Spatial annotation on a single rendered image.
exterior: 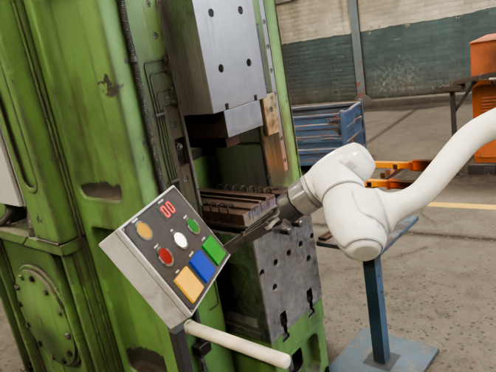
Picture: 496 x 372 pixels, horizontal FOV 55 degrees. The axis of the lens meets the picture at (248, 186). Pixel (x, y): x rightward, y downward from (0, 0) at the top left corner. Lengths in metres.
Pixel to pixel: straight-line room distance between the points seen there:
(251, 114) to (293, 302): 0.77
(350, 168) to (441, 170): 0.19
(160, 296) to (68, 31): 1.01
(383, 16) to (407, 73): 1.11
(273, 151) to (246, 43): 0.54
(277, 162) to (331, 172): 1.04
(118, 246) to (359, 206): 0.58
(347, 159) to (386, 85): 8.48
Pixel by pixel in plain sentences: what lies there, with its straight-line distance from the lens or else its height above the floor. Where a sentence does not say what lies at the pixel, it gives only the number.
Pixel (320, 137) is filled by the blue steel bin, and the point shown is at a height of 0.43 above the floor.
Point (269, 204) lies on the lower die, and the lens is 1.87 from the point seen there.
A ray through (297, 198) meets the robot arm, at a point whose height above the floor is 1.20.
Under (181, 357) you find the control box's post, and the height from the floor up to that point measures 0.72.
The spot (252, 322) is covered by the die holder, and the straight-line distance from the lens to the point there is 1.96.
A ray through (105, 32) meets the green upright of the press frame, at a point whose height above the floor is 1.67.
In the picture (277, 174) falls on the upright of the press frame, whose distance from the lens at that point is 2.13.
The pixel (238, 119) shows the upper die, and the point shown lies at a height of 1.32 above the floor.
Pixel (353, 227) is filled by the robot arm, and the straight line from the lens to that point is 0.99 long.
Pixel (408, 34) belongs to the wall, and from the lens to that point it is 9.36.
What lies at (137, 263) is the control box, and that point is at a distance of 1.21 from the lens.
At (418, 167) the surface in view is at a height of 0.96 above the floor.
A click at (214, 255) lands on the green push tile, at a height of 1.00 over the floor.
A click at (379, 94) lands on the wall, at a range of 9.64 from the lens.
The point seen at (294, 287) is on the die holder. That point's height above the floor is 0.61.
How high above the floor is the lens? 1.56
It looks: 16 degrees down
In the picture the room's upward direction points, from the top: 10 degrees counter-clockwise
